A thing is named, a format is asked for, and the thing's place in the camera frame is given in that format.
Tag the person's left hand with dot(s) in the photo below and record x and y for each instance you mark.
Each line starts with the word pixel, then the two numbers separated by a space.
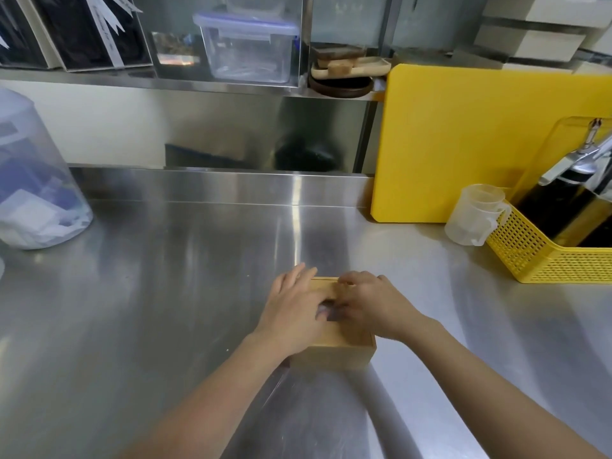
pixel 291 320

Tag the person's right fingers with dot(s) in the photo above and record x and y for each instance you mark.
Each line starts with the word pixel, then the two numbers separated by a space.
pixel 342 301

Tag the small wooden box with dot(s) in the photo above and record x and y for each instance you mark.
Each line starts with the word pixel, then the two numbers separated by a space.
pixel 342 346

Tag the stainless steel wall shelf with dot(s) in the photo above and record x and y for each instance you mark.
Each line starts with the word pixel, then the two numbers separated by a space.
pixel 191 83

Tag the clear plastic measuring cup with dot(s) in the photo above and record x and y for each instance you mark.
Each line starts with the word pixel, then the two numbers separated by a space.
pixel 473 217

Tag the yellow perforated plastic basket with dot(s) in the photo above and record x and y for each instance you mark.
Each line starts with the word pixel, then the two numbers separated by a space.
pixel 535 255

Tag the clear lidded storage container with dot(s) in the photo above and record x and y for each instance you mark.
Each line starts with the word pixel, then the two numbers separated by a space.
pixel 246 47

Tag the person's left fingers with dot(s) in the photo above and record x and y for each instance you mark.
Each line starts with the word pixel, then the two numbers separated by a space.
pixel 301 286

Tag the dark wooden tray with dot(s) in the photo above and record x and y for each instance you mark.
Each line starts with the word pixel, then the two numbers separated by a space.
pixel 337 53

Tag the person's right forearm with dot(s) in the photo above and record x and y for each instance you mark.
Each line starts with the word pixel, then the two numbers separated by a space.
pixel 502 391

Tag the dark oil bottle with spout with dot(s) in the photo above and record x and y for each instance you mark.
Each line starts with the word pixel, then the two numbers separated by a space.
pixel 554 200

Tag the person's right hand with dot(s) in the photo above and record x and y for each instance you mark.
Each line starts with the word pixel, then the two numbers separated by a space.
pixel 377 305

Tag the large translucent plastic container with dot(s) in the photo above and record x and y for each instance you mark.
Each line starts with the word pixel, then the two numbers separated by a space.
pixel 33 186

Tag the person's left forearm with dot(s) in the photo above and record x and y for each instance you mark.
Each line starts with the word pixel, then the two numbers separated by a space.
pixel 210 401

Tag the black box with white ribbon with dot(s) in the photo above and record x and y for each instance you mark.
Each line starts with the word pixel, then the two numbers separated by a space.
pixel 91 28
pixel 19 31

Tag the yellow cutting board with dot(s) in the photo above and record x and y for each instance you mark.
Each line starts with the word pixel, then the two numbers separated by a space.
pixel 459 143

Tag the dark round wooden plate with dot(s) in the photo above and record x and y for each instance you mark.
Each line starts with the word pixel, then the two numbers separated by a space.
pixel 340 86

